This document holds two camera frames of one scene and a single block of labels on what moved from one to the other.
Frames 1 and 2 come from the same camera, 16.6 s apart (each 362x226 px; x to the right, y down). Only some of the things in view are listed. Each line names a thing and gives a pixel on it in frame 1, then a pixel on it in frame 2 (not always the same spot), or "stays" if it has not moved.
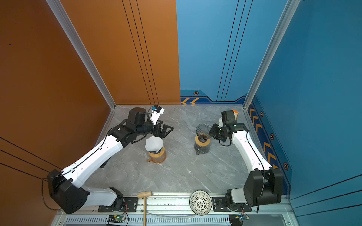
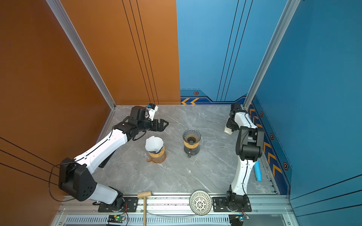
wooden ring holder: [201, 143] to [191, 146]
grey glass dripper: [202, 130] to [192, 136]
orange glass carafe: [157, 160] stays
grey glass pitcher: [201, 149] to [190, 151]
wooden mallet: [144, 194] stays
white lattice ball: [200, 202] stays
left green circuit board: [116, 219] stays
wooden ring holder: [157, 155] stays
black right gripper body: [216, 133] to [231, 124]
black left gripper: [163, 133] to [161, 127]
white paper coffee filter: [154, 143] stays
